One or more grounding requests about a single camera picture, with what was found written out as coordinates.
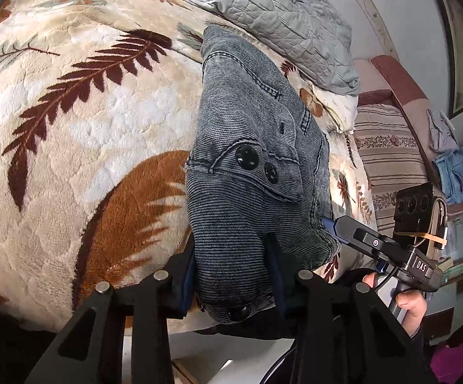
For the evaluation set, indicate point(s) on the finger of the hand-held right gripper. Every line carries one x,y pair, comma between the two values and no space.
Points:
351,230
382,267

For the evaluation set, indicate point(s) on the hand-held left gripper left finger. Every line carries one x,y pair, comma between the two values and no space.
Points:
186,284

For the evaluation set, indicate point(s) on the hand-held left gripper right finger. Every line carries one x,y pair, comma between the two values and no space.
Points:
278,274

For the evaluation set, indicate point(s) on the grey-blue denim pants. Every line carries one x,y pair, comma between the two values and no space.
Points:
251,192

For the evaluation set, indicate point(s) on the person's right forearm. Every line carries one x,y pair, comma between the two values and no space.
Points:
421,356

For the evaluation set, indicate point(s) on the person's right hand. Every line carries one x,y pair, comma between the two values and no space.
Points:
413,312

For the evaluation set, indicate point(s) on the small light denim garment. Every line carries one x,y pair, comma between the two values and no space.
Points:
453,174

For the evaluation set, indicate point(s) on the striped floral sofa cushion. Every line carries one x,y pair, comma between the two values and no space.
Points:
391,156

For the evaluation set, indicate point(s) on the grey crumpled cloth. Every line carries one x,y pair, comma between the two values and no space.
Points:
441,130

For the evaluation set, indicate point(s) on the pink sofa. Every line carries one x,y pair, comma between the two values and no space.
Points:
399,84

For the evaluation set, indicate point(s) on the leaf printed beige blanket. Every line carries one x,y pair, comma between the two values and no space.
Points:
75,136

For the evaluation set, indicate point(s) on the grey quilted pillow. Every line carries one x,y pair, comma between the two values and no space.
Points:
287,20

